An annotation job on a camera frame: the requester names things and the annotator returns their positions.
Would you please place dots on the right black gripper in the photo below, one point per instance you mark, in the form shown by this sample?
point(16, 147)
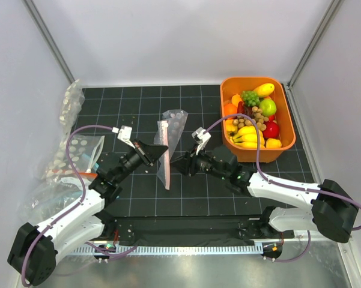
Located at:
point(184, 164)

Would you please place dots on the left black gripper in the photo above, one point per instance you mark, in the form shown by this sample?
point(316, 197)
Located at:
point(149, 153)

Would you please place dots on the pink dotted zip bag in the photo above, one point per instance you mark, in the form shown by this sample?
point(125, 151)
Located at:
point(170, 129)

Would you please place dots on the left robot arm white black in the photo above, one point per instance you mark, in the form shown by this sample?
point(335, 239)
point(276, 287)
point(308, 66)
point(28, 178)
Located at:
point(37, 249)

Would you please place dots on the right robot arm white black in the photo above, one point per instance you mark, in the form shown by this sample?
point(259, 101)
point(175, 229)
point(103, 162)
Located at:
point(325, 208)

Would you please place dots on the white dotted bag upright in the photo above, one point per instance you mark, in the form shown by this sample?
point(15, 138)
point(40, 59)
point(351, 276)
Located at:
point(71, 106)

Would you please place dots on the crumpled clear plastic bag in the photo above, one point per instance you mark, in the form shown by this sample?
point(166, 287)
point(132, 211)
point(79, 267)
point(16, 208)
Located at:
point(48, 199)

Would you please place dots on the black grid mat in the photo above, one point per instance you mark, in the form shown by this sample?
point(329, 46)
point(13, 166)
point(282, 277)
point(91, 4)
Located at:
point(143, 194)

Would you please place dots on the yellow banana bunch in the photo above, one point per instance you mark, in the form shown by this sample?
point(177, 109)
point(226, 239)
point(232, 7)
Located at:
point(246, 137)

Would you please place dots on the orange fruit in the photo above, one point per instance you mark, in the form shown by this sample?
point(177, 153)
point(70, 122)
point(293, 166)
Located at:
point(229, 111)

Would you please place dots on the brown longan cluster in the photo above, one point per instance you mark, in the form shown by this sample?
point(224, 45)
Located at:
point(254, 113)

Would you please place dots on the yellow lemon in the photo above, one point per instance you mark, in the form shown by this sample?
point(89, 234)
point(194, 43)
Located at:
point(272, 143)

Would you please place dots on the orange plastic basket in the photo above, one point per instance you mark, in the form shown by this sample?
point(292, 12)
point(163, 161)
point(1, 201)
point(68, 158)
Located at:
point(287, 136)

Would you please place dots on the red apple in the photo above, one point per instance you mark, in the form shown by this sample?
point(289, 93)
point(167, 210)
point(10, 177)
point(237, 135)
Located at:
point(271, 130)

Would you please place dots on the green grapes bunch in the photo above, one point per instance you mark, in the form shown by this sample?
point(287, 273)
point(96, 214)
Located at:
point(250, 98)

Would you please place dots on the green apple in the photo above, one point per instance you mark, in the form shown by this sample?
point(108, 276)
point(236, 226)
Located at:
point(268, 107)

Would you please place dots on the yellow mango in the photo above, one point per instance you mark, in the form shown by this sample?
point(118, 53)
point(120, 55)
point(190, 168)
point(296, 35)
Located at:
point(264, 90)

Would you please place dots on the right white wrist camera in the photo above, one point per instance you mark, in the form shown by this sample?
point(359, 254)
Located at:
point(201, 137)

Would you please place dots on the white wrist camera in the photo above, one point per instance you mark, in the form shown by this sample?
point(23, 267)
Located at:
point(201, 137)
point(124, 133)

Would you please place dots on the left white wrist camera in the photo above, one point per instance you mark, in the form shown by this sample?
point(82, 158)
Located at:
point(124, 133)

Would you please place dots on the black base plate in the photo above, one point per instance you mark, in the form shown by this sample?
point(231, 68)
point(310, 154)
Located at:
point(189, 230)

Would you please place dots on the white slotted cable duct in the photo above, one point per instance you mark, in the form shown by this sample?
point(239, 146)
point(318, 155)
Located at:
point(87, 250)

